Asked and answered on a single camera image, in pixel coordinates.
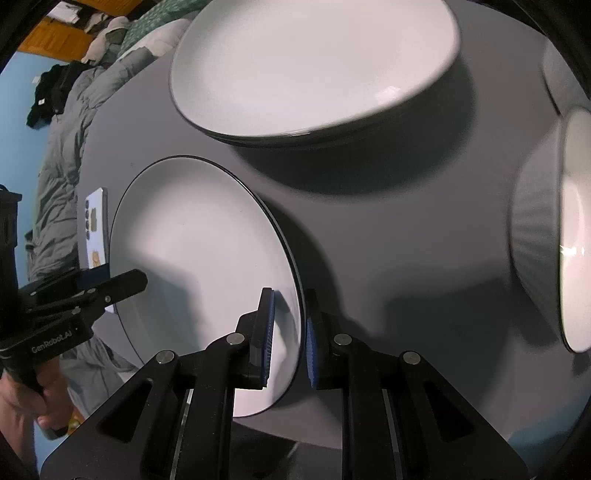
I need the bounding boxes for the white pillow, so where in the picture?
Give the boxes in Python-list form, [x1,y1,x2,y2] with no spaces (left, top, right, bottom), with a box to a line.
[117,18,192,61]

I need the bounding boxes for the teal patterned bedding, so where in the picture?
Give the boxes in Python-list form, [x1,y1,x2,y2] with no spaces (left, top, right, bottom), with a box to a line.
[121,0,204,47]

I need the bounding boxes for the wooden furniture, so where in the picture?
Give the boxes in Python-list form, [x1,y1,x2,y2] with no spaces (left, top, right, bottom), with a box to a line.
[18,0,121,63]

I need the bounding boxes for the white plate with dark rim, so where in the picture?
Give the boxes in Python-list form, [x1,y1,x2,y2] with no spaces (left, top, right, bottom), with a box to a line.
[108,155,306,418]
[170,0,462,145]
[203,124,361,149]

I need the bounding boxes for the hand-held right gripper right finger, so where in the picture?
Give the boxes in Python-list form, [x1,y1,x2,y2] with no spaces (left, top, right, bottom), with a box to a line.
[305,288,528,480]

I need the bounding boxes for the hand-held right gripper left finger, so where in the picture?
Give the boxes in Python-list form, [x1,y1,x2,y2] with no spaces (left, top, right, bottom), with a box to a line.
[39,287,278,480]

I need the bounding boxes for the beige cloth pile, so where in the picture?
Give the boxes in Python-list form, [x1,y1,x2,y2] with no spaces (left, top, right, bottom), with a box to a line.
[83,16,130,65]

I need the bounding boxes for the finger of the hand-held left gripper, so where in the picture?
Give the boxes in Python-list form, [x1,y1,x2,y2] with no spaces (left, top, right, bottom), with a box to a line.
[17,264,112,298]
[28,269,149,324]

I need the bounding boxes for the white smartphone with stickers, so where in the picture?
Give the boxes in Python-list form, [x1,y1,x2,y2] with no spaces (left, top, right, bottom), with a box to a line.
[84,187,117,315]

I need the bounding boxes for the black clothes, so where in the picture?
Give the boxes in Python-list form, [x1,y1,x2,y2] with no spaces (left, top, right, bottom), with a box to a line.
[25,62,93,130]

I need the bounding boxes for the grey duvet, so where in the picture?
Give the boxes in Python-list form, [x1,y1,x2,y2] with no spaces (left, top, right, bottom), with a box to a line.
[25,44,158,402]

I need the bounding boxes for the white bowl black rim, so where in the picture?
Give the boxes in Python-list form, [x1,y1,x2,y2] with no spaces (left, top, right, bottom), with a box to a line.
[508,107,591,355]

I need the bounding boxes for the person's left hand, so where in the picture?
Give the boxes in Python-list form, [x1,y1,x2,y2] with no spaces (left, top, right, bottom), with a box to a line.
[0,357,71,464]

